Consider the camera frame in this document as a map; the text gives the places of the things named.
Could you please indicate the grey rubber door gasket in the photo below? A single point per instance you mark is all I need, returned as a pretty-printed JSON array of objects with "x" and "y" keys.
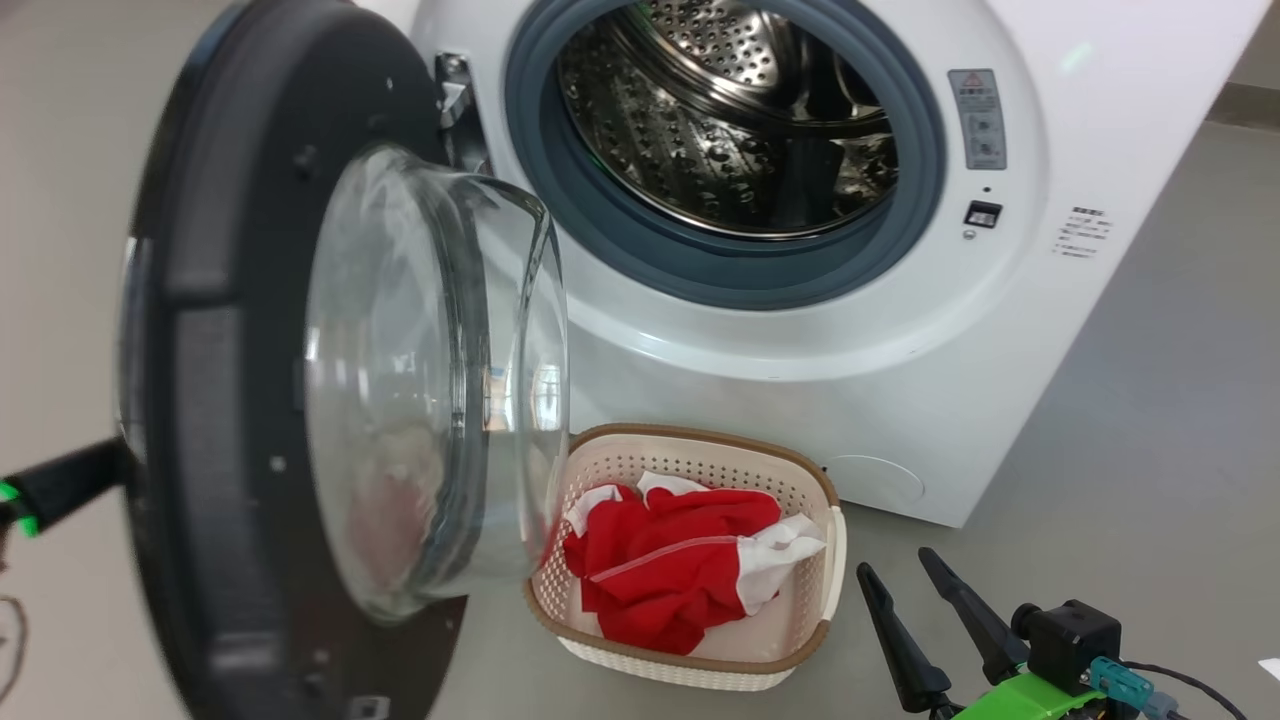
[{"x": 920, "y": 190}]

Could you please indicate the cream perforated laundry basket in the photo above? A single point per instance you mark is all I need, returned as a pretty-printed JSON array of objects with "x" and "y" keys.
[{"x": 700, "y": 665}]

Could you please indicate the small printed text sticker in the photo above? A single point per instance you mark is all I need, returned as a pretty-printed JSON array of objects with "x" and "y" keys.
[{"x": 1082, "y": 232}]

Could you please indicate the metal door hinge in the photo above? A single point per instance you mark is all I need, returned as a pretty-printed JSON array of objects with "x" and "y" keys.
[{"x": 455, "y": 100}]

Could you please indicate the grey warning label sticker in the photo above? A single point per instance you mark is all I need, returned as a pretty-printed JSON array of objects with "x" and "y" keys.
[{"x": 977, "y": 120}]

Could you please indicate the perforated steel washer drum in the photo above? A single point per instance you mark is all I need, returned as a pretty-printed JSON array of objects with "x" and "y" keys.
[{"x": 700, "y": 150}]

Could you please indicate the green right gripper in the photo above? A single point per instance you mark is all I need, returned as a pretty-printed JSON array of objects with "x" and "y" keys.
[{"x": 1030, "y": 700}]

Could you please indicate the white front-load washing machine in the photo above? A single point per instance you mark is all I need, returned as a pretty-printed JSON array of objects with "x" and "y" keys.
[{"x": 1000, "y": 400}]

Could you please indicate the white paper scrap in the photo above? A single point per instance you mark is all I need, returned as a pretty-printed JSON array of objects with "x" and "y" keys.
[{"x": 1270, "y": 669}]

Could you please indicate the black door latch socket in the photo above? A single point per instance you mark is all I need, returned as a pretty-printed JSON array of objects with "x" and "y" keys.
[{"x": 982, "y": 214}]

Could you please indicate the round washer filter cover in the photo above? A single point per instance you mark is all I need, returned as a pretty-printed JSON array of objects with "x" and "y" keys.
[{"x": 880, "y": 480}]

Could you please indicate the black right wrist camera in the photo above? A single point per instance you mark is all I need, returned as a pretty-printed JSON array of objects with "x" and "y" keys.
[{"x": 1070, "y": 640}]

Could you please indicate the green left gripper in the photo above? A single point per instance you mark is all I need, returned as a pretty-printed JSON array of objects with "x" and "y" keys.
[{"x": 12, "y": 510}]

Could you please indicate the dark round washer door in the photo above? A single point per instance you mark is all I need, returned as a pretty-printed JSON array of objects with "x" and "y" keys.
[{"x": 230, "y": 400}]

